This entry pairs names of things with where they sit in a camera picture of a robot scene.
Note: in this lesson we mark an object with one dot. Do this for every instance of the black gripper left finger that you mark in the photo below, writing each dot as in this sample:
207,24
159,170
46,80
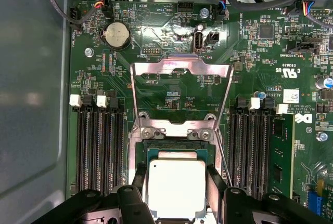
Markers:
130,203

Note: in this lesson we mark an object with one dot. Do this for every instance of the metal internal USB port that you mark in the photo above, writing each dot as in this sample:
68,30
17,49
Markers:
198,41

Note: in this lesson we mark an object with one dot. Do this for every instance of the grey open PC case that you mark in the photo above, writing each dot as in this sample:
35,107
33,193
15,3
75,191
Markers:
31,78

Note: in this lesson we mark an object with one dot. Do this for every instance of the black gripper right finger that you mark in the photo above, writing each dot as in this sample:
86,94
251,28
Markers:
234,208

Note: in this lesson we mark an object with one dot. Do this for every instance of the green RAM stick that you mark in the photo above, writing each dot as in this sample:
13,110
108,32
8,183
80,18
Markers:
281,156

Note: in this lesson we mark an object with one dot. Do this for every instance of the silver CPU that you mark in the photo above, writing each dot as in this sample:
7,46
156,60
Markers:
177,182

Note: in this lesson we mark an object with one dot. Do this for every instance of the black RAM slot white clips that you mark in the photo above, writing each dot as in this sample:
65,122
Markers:
107,151
82,151
245,151

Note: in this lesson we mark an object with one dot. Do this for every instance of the silver coin cell battery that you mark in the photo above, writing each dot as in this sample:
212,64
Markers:
117,34

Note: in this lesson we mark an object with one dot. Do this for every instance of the green motherboard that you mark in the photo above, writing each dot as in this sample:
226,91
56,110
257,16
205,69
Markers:
260,78

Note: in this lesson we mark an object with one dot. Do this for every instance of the blue expansion slot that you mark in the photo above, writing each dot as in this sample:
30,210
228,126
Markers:
314,203

